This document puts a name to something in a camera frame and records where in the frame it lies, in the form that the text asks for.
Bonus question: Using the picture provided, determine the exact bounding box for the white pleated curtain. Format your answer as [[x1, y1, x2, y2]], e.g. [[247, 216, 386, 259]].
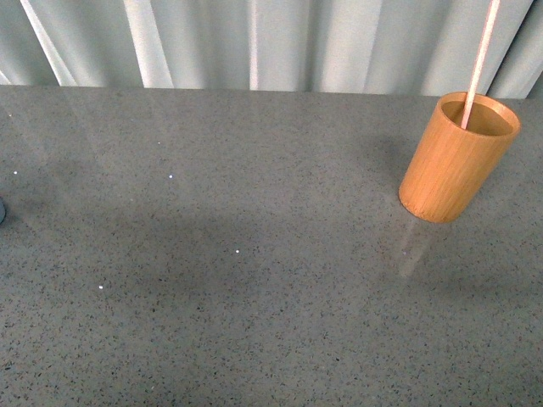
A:
[[0, 0, 543, 99]]

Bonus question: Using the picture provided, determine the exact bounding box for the wooden cylindrical chopstick holder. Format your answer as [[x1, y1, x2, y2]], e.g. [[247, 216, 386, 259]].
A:
[[399, 92, 521, 223]]

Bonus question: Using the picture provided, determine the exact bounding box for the blue plastic cup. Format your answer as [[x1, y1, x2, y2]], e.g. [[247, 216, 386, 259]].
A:
[[0, 199, 6, 224]]

